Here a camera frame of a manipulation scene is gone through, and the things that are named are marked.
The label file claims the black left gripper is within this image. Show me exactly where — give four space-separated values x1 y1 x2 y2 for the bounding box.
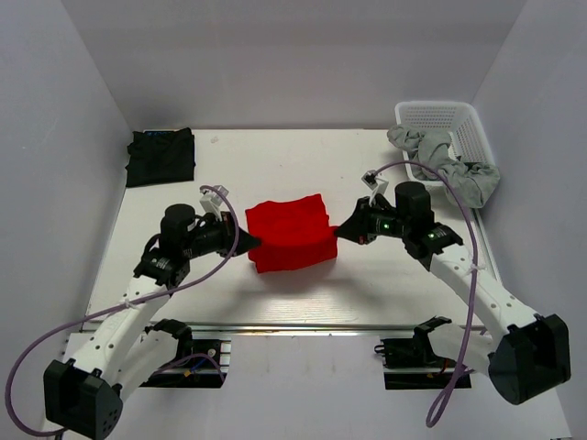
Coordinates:
183 211 261 259

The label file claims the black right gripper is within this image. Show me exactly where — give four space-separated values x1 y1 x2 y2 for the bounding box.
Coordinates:
335 195 411 245

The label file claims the red t shirt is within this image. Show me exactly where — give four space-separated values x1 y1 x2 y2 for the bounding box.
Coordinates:
245 193 338 274

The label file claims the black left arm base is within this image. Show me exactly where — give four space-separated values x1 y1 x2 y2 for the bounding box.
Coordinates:
140 330 231 389

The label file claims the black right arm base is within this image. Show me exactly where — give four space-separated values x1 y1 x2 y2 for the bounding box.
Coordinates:
373 316 456 391

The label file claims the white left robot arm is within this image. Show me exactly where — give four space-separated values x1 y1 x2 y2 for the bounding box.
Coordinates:
43 203 261 439

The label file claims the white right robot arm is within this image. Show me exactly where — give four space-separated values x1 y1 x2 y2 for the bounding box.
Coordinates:
334 181 571 405

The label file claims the folded black t shirt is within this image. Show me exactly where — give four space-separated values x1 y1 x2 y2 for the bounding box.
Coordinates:
126 127 195 188

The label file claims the grey t shirt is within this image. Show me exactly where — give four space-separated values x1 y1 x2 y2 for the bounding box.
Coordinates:
387 124 501 209

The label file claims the white plastic basket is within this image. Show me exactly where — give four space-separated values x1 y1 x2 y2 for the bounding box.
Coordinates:
394 101 495 165

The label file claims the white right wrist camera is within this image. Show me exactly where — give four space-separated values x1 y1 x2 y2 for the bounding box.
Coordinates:
361 170 389 206

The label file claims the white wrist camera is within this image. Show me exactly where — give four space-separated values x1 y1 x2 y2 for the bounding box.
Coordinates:
361 170 389 206
200 185 229 220

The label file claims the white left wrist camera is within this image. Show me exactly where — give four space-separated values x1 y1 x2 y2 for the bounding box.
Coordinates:
200 185 229 220

